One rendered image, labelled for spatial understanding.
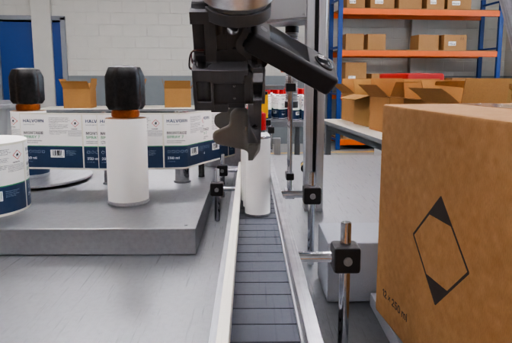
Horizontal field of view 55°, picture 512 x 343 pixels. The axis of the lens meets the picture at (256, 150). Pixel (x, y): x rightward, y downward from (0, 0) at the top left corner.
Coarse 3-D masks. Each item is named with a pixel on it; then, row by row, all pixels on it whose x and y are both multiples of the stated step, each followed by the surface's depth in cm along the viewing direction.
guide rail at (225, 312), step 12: (240, 168) 131; (240, 180) 116; (240, 192) 104; (228, 252) 68; (228, 264) 63; (228, 276) 60; (228, 288) 56; (228, 300) 53; (228, 312) 51; (228, 324) 48; (216, 336) 46; (228, 336) 46
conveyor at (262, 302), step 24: (240, 216) 98; (240, 240) 84; (264, 240) 84; (240, 264) 73; (264, 264) 73; (240, 288) 65; (264, 288) 65; (288, 288) 65; (240, 312) 58; (264, 312) 58; (288, 312) 58; (240, 336) 53; (264, 336) 53; (288, 336) 53
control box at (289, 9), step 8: (272, 0) 119; (280, 0) 118; (288, 0) 117; (296, 0) 115; (304, 0) 114; (272, 8) 119; (280, 8) 118; (288, 8) 117; (296, 8) 116; (304, 8) 115; (272, 16) 120; (280, 16) 118; (288, 16) 117; (296, 16) 116; (304, 16) 115; (272, 24) 124; (280, 24) 124; (288, 24) 124; (296, 24) 124; (304, 24) 124
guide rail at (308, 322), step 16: (272, 160) 116; (272, 176) 97; (288, 224) 65; (288, 240) 59; (288, 256) 54; (304, 288) 45; (304, 304) 42; (304, 320) 39; (304, 336) 38; (320, 336) 37
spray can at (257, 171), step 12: (264, 120) 96; (264, 132) 97; (264, 144) 96; (264, 156) 96; (252, 168) 96; (264, 168) 96; (252, 180) 96; (264, 180) 97; (252, 192) 97; (264, 192) 97; (252, 204) 97; (264, 204) 97; (252, 216) 98; (264, 216) 98
